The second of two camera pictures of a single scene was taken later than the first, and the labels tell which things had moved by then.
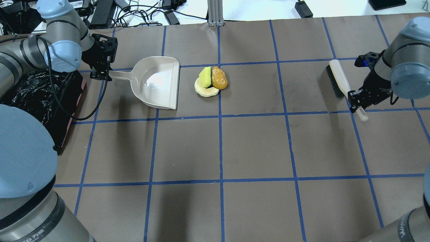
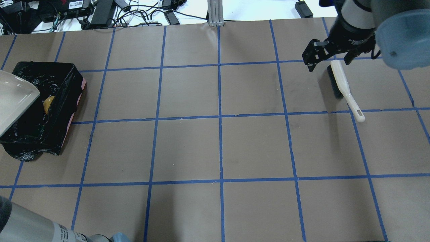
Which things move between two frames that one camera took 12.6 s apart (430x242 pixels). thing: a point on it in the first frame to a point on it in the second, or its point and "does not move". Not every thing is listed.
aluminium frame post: (215, 12) does not move
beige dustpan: (155, 80) to (17, 94)
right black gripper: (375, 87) to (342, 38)
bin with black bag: (53, 96) does not move
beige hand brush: (341, 86) does not move
